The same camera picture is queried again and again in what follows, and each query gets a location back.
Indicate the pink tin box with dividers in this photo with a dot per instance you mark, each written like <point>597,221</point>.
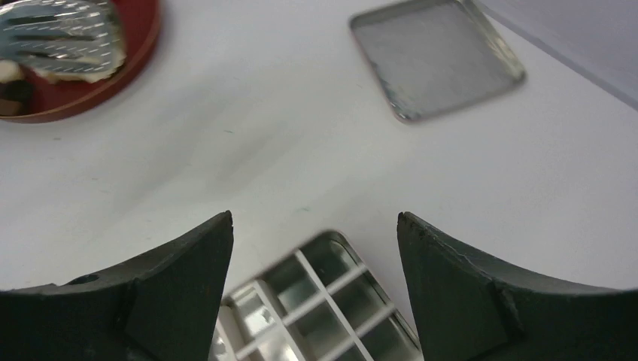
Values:
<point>320,302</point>

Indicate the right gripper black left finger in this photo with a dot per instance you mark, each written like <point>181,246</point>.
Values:
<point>159,305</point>

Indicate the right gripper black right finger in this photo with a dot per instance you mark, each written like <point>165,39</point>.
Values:
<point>470,305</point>

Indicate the silver tin lid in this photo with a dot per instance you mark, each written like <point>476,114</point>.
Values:
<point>431,58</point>

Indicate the silver serving tongs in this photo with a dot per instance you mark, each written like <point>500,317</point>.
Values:
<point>77,40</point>

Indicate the red round plate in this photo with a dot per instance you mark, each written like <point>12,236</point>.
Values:
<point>142,25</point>

